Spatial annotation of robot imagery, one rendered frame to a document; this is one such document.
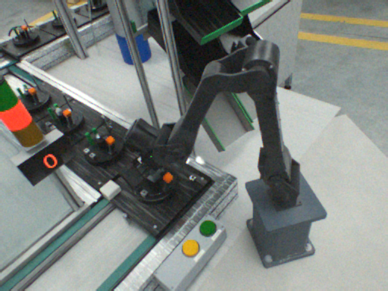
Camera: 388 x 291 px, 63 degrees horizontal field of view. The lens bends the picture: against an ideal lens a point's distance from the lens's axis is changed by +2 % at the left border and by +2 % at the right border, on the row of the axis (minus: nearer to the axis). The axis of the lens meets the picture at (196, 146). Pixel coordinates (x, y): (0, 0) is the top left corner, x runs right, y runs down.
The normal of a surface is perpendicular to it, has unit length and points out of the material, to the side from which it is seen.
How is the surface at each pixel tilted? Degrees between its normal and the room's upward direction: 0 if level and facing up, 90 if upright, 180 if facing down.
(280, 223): 0
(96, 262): 0
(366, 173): 0
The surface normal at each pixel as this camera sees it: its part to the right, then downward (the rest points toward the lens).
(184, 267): -0.13, -0.69
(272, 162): -0.34, 0.28
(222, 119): 0.36, -0.14
